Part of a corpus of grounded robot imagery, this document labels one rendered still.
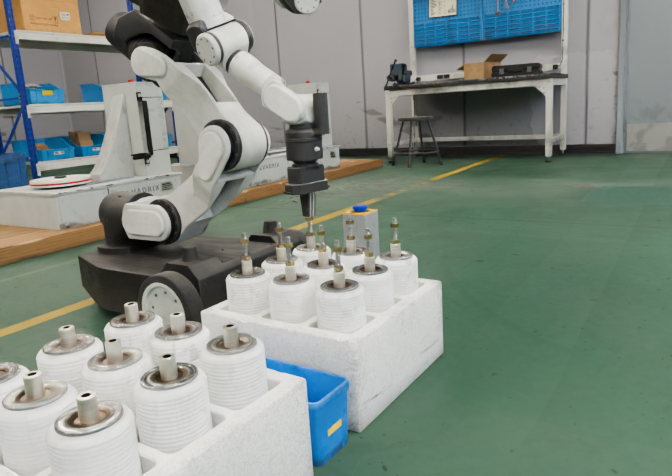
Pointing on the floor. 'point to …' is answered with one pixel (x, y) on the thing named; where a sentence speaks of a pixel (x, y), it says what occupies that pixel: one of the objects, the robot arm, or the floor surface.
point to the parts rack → (49, 104)
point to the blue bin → (321, 408)
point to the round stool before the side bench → (420, 139)
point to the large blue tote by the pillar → (13, 170)
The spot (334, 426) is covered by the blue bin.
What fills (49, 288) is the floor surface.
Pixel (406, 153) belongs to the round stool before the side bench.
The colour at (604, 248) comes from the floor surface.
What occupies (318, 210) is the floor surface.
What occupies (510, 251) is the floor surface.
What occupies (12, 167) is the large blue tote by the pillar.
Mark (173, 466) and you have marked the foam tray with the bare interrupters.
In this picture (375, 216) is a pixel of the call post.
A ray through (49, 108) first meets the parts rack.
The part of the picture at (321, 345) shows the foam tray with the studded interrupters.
